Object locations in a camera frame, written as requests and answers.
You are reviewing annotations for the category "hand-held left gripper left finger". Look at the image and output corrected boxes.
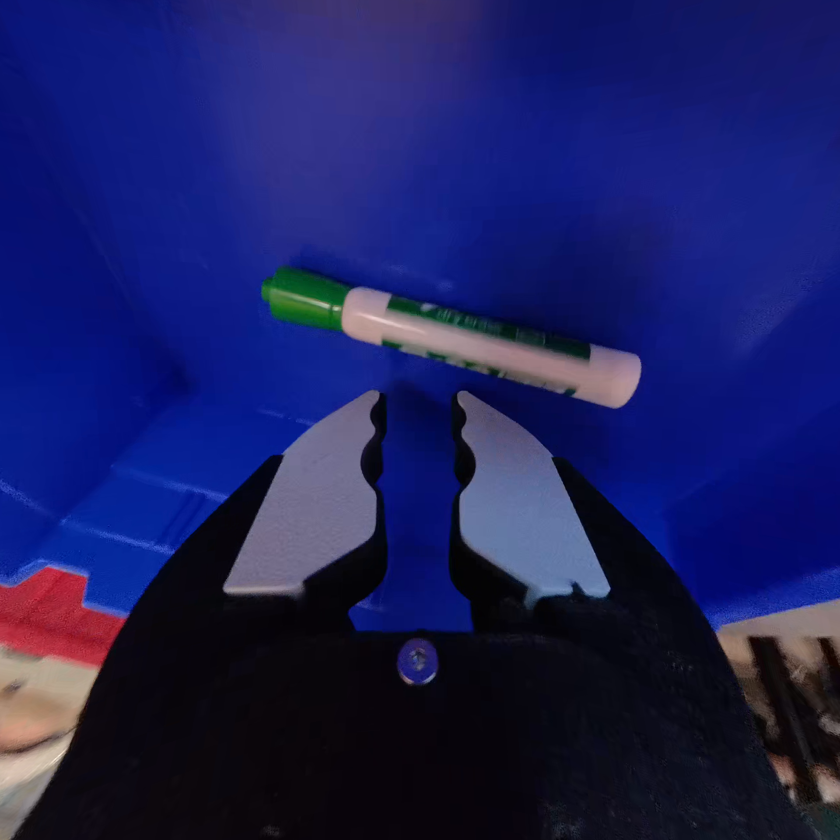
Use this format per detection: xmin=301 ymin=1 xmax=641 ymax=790
xmin=223 ymin=390 xmax=389 ymax=599

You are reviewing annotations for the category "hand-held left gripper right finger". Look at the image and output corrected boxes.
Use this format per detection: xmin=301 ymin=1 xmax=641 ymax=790
xmin=449 ymin=390 xmax=612 ymax=602

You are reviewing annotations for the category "green dry erase marker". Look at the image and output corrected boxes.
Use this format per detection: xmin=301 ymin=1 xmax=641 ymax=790
xmin=260 ymin=265 xmax=643 ymax=410

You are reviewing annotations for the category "blue plastic bin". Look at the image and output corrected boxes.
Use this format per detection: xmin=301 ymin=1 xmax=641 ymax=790
xmin=0 ymin=0 xmax=840 ymax=632

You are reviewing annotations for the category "red plastic bin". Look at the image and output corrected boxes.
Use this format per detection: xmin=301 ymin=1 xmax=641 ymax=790
xmin=0 ymin=569 xmax=130 ymax=668

